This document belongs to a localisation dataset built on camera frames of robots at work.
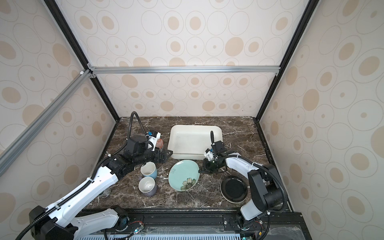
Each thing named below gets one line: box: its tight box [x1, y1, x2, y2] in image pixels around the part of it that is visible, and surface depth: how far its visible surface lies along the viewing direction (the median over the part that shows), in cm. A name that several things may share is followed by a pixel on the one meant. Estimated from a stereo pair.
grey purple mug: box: [138, 176, 157, 197], surface depth 82 cm
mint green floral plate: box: [168, 159, 201, 192], surface depth 89 cm
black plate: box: [220, 175, 248, 204], surface depth 83 cm
